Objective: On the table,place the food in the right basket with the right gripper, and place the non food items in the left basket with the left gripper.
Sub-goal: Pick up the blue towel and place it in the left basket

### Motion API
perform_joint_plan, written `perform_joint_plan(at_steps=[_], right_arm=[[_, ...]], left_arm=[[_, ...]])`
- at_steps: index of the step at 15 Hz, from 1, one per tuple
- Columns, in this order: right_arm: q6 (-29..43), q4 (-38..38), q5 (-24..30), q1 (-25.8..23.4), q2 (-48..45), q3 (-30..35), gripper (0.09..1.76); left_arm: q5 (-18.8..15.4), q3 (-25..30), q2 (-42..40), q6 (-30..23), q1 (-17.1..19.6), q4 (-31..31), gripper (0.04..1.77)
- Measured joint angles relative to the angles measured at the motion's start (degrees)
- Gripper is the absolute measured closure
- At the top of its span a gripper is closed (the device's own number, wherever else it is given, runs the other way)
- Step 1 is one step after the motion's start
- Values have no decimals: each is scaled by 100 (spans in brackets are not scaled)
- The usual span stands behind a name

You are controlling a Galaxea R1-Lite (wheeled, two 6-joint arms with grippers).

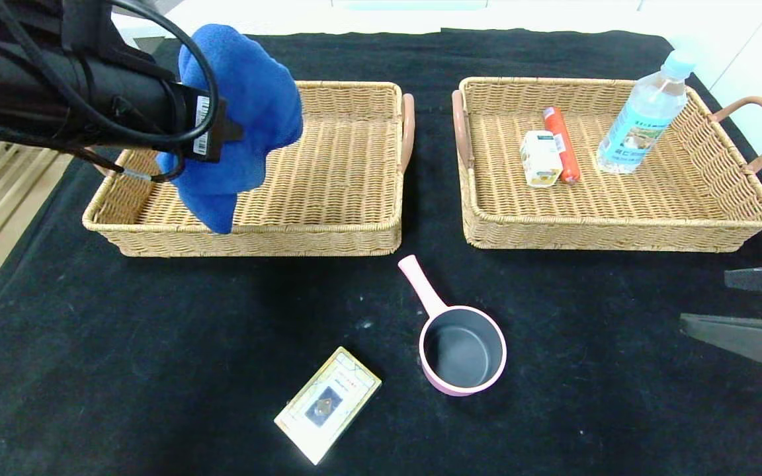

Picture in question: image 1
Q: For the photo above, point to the playing card box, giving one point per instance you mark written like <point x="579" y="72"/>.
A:
<point x="328" y="406"/>

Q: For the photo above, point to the blue towel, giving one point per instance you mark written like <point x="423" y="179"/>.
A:
<point x="249" y="86"/>

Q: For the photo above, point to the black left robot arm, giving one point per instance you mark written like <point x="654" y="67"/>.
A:
<point x="24" y="86"/>

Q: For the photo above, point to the white box with green label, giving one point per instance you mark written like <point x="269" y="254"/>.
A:
<point x="540" y="158"/>

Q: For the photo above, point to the clear bottle with blue cap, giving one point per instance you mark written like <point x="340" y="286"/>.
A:
<point x="645" y="112"/>

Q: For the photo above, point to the orange packaged sausage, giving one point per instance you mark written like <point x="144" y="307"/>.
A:
<point x="563" y="142"/>

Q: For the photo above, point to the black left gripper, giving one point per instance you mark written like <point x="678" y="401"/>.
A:
<point x="206" y="125"/>

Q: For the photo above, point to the black table cloth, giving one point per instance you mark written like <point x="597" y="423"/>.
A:
<point x="222" y="330"/>

